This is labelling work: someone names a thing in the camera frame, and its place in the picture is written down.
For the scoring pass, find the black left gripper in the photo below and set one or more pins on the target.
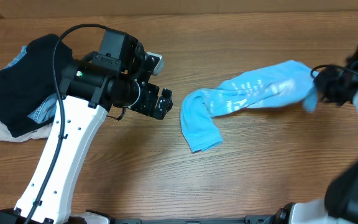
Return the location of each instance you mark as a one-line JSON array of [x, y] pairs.
[[146, 106]]

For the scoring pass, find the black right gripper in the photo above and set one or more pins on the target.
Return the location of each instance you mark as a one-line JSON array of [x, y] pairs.
[[321, 83]]

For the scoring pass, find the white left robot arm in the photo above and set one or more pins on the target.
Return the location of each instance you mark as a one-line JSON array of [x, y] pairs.
[[89, 87]]

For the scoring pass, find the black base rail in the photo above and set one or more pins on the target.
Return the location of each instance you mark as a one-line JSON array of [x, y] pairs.
[[249, 219]]

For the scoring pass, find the beige folded garment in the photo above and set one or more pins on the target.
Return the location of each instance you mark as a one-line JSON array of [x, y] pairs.
[[21, 92]]

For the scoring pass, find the blue denim garment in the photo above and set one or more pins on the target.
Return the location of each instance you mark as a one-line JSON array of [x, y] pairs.
[[47, 108]]

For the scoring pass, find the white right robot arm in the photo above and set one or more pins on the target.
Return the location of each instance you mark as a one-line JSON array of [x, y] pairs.
[[340, 203]]

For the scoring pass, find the black folded garment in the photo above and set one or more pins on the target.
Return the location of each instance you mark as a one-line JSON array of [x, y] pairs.
[[41, 57]]

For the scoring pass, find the light blue printed t-shirt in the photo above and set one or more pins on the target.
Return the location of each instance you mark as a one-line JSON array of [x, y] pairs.
[[275, 86]]

